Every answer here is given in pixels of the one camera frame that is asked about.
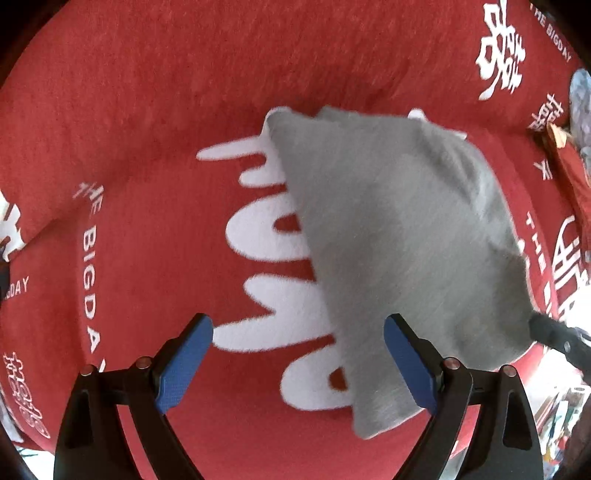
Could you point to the red printed blanket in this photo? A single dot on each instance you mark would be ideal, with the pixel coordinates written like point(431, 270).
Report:
point(138, 161)

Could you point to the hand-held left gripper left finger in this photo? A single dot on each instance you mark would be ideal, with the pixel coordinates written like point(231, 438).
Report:
point(182, 364)

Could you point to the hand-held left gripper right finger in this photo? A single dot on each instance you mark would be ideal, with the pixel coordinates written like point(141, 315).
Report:
point(411, 364)

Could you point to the pile of colourful papers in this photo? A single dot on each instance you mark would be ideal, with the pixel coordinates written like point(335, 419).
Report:
point(561, 424)

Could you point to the grey patterned object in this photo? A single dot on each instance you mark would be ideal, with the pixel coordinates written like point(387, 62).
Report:
point(581, 106)

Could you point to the grey shirt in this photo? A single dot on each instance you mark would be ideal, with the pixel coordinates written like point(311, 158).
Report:
point(406, 240)

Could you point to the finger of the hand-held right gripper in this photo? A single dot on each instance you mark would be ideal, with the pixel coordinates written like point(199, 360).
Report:
point(551, 331)

